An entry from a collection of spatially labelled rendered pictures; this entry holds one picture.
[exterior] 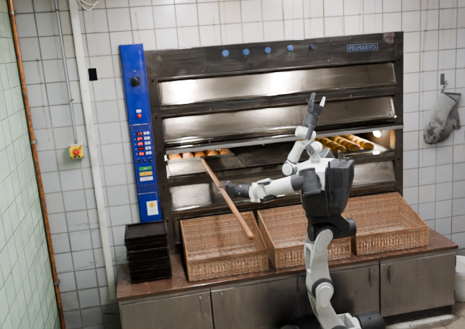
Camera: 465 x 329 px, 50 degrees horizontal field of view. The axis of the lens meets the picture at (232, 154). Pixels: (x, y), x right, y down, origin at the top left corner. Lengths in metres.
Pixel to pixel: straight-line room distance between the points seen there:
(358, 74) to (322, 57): 0.32
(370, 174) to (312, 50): 1.09
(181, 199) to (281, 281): 0.94
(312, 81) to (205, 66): 0.80
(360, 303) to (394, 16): 2.12
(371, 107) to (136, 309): 2.26
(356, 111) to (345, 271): 1.20
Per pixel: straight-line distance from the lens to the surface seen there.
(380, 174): 4.14
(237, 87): 3.65
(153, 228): 3.53
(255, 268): 3.48
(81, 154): 3.59
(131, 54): 3.53
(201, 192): 3.75
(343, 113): 3.91
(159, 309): 3.45
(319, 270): 3.13
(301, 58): 3.77
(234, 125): 3.67
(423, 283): 3.98
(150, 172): 3.64
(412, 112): 4.17
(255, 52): 3.68
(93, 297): 4.02
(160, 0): 3.58
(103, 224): 3.77
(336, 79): 3.86
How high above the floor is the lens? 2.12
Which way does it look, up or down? 13 degrees down
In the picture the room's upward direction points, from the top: 4 degrees counter-clockwise
